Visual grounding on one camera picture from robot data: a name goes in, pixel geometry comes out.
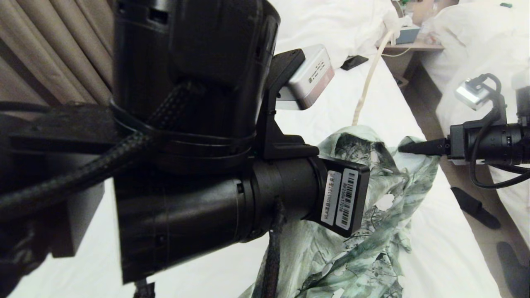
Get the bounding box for cream wire clothes hanger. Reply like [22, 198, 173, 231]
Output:
[352, 25, 399, 126]

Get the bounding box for green floral short-sleeve shirt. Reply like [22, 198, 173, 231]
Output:
[239, 125, 440, 298]

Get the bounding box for black slipper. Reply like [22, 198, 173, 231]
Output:
[450, 187, 501, 230]

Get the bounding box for wooden nightstand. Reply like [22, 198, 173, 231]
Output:
[379, 40, 444, 80]

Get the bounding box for white bunched duvet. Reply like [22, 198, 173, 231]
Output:
[420, 0, 530, 139]
[269, 0, 401, 69]

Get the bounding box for blue tissue box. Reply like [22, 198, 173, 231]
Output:
[393, 16, 421, 45]

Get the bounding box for black smartphone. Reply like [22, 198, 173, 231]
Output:
[340, 55, 369, 71]

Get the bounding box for brown pleated curtain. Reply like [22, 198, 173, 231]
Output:
[0, 0, 118, 106]

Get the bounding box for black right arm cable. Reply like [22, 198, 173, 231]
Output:
[470, 73, 530, 190]

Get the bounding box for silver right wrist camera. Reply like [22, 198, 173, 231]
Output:
[455, 79, 492, 111]

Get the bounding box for white charging cable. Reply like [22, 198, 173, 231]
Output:
[383, 47, 412, 58]

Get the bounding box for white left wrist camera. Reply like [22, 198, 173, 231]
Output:
[275, 44, 335, 111]

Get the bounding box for braided black left arm cable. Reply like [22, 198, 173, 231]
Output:
[0, 81, 287, 298]

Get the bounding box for smooth black left arm cable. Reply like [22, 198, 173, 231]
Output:
[0, 101, 52, 113]

